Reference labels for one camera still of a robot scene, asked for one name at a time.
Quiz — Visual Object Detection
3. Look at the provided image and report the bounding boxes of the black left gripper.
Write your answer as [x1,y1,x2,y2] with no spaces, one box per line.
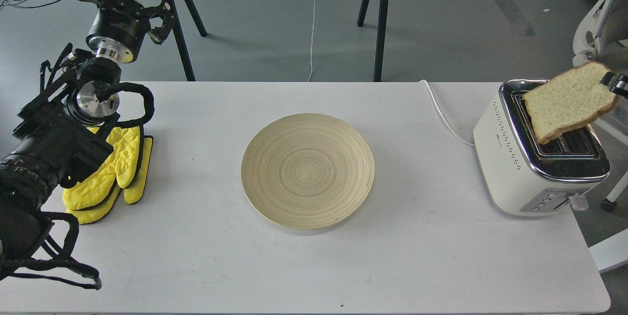
[79,0,176,64]

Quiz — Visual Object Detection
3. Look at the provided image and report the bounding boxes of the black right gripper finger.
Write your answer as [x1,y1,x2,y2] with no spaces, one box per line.
[600,72,628,100]

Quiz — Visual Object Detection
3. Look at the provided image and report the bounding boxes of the slice of bread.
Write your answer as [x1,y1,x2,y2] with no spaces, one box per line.
[523,61,618,145]

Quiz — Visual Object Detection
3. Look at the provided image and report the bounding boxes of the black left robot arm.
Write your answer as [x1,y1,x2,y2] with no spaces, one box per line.
[0,0,177,289]

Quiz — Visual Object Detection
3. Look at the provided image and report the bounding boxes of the cream two-slot toaster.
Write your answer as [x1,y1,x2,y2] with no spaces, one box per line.
[473,79,611,217]

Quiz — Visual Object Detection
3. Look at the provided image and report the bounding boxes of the upper yellow oven mitt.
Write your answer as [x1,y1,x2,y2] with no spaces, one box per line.
[62,126,144,211]

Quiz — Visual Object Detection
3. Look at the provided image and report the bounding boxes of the yellow oven mitt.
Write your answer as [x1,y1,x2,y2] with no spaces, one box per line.
[62,126,144,211]
[61,127,154,225]

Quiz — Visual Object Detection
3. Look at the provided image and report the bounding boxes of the lower yellow oven mitt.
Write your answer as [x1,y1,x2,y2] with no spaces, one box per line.
[61,127,154,225]

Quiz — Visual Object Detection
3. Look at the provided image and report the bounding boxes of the round bamboo plate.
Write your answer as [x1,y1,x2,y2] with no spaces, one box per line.
[241,112,375,230]

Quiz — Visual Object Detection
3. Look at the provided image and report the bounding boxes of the white toaster power cable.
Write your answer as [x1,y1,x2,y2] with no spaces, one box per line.
[419,79,475,148]

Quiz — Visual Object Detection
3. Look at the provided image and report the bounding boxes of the hanging white cord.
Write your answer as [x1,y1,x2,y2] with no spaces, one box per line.
[308,0,317,82]

